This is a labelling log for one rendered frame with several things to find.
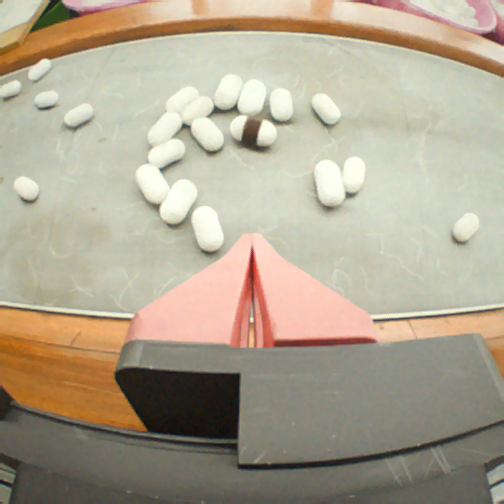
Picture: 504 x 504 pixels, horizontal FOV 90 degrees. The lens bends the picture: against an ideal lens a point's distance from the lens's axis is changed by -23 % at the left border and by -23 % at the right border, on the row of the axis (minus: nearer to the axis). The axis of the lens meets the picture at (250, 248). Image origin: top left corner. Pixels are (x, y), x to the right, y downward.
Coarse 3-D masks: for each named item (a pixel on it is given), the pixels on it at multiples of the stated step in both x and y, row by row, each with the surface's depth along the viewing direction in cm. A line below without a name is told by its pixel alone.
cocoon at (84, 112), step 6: (78, 108) 26; (84, 108) 26; (90, 108) 26; (66, 114) 26; (72, 114) 26; (78, 114) 26; (84, 114) 26; (90, 114) 27; (66, 120) 26; (72, 120) 26; (78, 120) 26; (84, 120) 27; (72, 126) 27
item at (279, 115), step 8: (280, 88) 26; (272, 96) 26; (280, 96) 26; (288, 96) 26; (272, 104) 26; (280, 104) 25; (288, 104) 26; (272, 112) 26; (280, 112) 26; (288, 112) 26; (280, 120) 26
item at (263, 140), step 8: (240, 120) 25; (264, 120) 25; (232, 128) 25; (240, 128) 25; (264, 128) 24; (272, 128) 25; (240, 136) 25; (264, 136) 25; (272, 136) 25; (264, 144) 25
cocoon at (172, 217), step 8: (176, 184) 24; (184, 184) 23; (192, 184) 24; (176, 192) 23; (184, 192) 23; (192, 192) 24; (168, 200) 23; (176, 200) 23; (184, 200) 23; (192, 200) 24; (160, 208) 24; (168, 208) 23; (176, 208) 23; (184, 208) 24; (168, 216) 23; (176, 216) 23; (184, 216) 24
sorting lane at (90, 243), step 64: (64, 64) 30; (128, 64) 29; (192, 64) 29; (256, 64) 29; (320, 64) 29; (384, 64) 29; (448, 64) 30; (0, 128) 28; (64, 128) 27; (128, 128) 27; (320, 128) 27; (384, 128) 27; (448, 128) 27; (0, 192) 26; (64, 192) 26; (128, 192) 26; (256, 192) 25; (384, 192) 25; (448, 192) 26; (0, 256) 24; (64, 256) 24; (128, 256) 24; (192, 256) 24; (320, 256) 24; (384, 256) 24; (448, 256) 24
